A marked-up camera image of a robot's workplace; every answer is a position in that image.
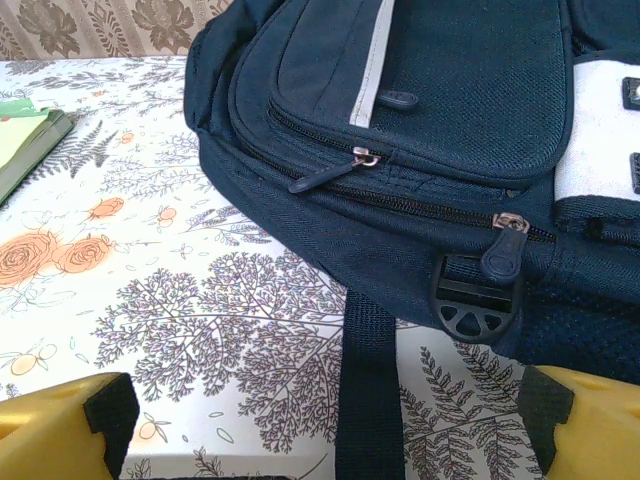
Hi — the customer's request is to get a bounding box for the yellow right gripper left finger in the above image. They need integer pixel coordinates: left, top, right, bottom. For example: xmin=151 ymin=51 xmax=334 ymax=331
xmin=0 ymin=372 xmax=140 ymax=480

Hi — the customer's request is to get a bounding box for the navy blue backpack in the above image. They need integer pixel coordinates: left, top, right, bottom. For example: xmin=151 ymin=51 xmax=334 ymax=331
xmin=183 ymin=0 xmax=640 ymax=480

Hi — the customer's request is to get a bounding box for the green notebook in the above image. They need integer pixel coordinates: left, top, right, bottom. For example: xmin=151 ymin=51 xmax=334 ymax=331
xmin=0 ymin=97 xmax=76 ymax=209

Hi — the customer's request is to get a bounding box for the floral patterned tablecloth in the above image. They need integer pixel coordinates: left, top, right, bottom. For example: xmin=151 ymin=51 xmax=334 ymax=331
xmin=0 ymin=54 xmax=640 ymax=480

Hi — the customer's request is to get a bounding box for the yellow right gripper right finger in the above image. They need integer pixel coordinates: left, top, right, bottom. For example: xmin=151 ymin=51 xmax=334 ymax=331
xmin=517 ymin=364 xmax=640 ymax=480

